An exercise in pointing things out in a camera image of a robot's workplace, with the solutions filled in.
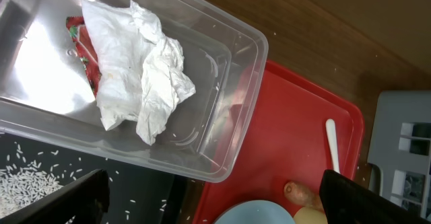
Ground white plastic spoon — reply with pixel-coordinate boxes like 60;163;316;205
325;119;340;174

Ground white rice pile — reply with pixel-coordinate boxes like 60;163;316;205
0;141;169;224

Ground clear plastic bin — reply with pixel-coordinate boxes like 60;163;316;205
1;0;269;182

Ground large light blue plate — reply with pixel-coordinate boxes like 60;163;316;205
214;200;295;224

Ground yellow plastic cup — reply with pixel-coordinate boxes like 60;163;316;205
293;207;328;224

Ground black plastic tray bin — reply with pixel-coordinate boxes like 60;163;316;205
0;133;188;224

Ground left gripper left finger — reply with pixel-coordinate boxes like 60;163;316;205
1;170;110;224

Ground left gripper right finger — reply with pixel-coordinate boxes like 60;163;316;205
319;170;430;224

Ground red snack wrapper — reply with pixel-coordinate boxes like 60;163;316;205
66;16;102;96

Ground orange carrot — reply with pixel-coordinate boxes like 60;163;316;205
284;181;324;212

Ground white napkin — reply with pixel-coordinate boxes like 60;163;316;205
81;0;196;145

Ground grey dishwasher rack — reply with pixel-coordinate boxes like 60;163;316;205
367;91;430;221

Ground red serving tray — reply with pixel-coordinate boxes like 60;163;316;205
193;61;364;223

